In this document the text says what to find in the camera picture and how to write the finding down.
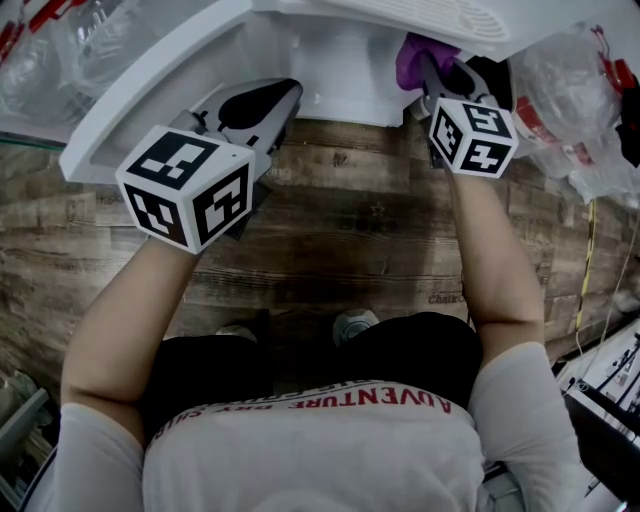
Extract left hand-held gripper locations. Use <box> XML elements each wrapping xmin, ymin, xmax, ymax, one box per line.
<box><xmin>114</xmin><ymin>78</ymin><xmax>303</xmax><ymax>256</ymax></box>

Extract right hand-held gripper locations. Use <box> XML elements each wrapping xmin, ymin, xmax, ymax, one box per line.
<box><xmin>410</xmin><ymin>52</ymin><xmax>520</xmax><ymax>179</ymax></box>

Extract purple cloth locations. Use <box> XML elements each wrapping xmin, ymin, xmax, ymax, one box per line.
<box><xmin>395</xmin><ymin>32</ymin><xmax>464</xmax><ymax>94</ymax></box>

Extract white water dispenser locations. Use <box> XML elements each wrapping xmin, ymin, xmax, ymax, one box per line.
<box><xmin>58</xmin><ymin>0</ymin><xmax>586</xmax><ymax>185</ymax></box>

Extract person's left forearm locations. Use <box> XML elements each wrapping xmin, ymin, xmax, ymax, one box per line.
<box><xmin>62</xmin><ymin>237</ymin><xmax>201</xmax><ymax>406</ymax></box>

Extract person's right forearm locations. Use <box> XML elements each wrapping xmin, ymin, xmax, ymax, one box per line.
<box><xmin>444</xmin><ymin>172</ymin><xmax>549</xmax><ymax>346</ymax></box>

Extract black fabric item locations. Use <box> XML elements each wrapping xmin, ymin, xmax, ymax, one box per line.
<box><xmin>614</xmin><ymin>74</ymin><xmax>640</xmax><ymax>169</ymax></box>

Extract person's left grey shoe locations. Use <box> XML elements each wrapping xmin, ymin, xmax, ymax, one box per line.
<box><xmin>214</xmin><ymin>324</ymin><xmax>259</xmax><ymax>344</ymax></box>

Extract person's grey shoe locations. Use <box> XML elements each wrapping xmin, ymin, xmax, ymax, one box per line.
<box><xmin>332</xmin><ymin>308</ymin><xmax>379</xmax><ymax>346</ymax></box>
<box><xmin>214</xmin><ymin>324</ymin><xmax>259</xmax><ymax>344</ymax></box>

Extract person's right grey shoe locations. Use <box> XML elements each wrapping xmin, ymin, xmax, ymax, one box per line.
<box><xmin>332</xmin><ymin>308</ymin><xmax>379</xmax><ymax>346</ymax></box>

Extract person's black shorts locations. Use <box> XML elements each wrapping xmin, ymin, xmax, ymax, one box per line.
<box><xmin>139</xmin><ymin>312</ymin><xmax>484</xmax><ymax>426</ymax></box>

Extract white desk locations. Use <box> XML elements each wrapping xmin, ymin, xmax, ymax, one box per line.
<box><xmin>552</xmin><ymin>319</ymin><xmax>640</xmax><ymax>421</ymax></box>

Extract person's white printed shirt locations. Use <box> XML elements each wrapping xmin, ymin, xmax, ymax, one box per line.
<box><xmin>29</xmin><ymin>342</ymin><xmax>586</xmax><ymax>512</ymax></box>

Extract black chair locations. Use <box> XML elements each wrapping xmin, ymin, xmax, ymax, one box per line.
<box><xmin>562</xmin><ymin>387</ymin><xmax>640</xmax><ymax>512</ymax></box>

